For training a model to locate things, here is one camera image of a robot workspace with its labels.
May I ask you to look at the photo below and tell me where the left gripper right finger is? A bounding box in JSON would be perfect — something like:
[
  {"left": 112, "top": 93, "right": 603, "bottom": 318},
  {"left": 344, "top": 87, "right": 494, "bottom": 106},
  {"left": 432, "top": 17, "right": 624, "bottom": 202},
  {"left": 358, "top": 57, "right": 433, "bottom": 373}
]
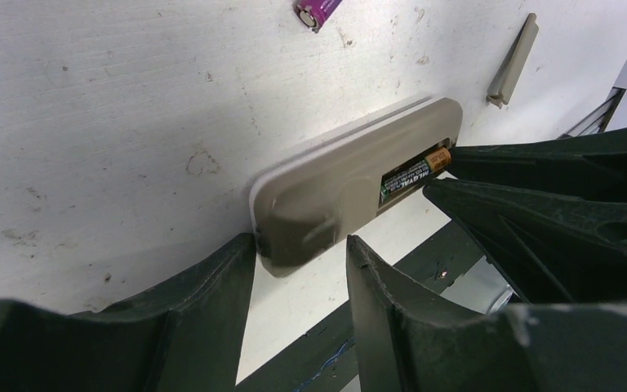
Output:
[{"left": 346, "top": 235, "right": 627, "bottom": 391}]

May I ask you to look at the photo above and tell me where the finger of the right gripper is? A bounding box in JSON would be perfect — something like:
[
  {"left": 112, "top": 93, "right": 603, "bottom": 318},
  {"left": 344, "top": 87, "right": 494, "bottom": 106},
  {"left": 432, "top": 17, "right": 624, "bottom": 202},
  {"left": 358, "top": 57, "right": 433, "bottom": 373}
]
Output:
[
  {"left": 423, "top": 179, "right": 627, "bottom": 304},
  {"left": 448, "top": 128, "right": 627, "bottom": 203}
]

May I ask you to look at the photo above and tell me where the grey battery cover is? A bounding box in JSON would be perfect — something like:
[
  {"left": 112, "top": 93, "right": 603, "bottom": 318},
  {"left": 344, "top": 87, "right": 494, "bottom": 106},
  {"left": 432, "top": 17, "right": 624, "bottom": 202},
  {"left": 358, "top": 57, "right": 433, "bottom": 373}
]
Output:
[{"left": 487, "top": 13, "right": 539, "bottom": 109}]

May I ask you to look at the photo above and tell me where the white grey remote control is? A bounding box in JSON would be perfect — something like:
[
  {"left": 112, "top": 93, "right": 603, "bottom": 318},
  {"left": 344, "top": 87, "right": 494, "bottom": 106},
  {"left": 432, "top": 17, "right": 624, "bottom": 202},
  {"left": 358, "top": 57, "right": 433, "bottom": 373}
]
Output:
[{"left": 249, "top": 96, "right": 463, "bottom": 278}]

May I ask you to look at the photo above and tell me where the blue purple AAA battery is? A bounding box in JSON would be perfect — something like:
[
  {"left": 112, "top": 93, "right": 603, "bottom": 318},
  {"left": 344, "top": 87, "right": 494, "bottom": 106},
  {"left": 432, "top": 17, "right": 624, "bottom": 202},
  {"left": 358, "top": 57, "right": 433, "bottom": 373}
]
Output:
[{"left": 294, "top": 0, "right": 342, "bottom": 33}]

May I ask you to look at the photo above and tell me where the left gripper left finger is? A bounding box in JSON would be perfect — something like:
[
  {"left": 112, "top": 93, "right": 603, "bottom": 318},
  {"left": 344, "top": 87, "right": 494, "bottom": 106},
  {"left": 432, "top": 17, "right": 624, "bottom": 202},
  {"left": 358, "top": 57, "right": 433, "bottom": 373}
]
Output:
[{"left": 0, "top": 234, "right": 256, "bottom": 391}]

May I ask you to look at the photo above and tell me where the green copper AAA battery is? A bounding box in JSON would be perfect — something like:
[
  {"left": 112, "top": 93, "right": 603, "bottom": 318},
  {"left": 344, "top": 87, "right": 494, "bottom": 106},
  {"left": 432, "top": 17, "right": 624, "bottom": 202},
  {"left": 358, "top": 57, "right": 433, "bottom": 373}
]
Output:
[{"left": 379, "top": 147, "right": 451, "bottom": 204}]

